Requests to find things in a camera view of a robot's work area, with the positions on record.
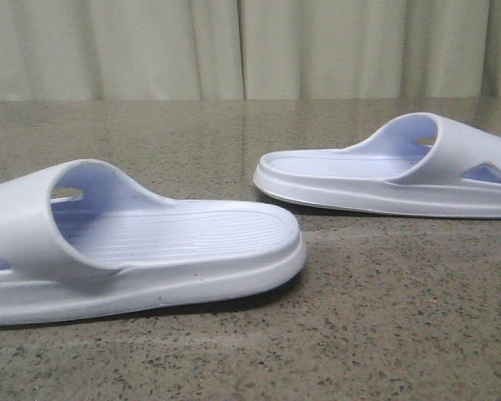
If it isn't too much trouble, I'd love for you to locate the light blue slipper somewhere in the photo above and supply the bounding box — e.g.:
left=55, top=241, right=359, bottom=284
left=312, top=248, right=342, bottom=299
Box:
left=253, top=113, right=501, bottom=219
left=0, top=160, right=306, bottom=326

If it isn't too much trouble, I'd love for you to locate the pale green curtain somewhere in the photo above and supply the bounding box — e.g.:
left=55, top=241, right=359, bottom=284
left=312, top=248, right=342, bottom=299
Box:
left=0, top=1, right=501, bottom=100

